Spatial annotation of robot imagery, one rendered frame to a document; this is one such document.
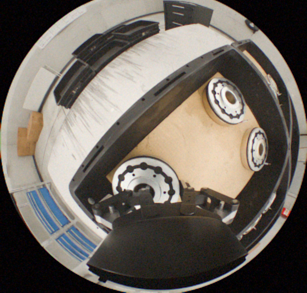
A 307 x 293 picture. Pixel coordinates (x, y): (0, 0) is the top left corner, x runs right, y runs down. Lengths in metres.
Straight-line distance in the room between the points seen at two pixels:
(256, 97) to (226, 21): 3.27
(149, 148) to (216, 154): 0.13
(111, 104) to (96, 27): 2.76
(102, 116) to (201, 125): 0.32
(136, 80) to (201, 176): 0.36
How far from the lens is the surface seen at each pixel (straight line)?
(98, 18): 3.02
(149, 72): 0.42
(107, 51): 1.28
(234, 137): 0.25
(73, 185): 0.16
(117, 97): 0.40
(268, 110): 0.29
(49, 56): 2.80
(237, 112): 0.23
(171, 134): 0.19
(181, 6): 1.57
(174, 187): 0.15
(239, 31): 3.42
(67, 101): 0.97
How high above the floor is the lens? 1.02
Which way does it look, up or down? 85 degrees down
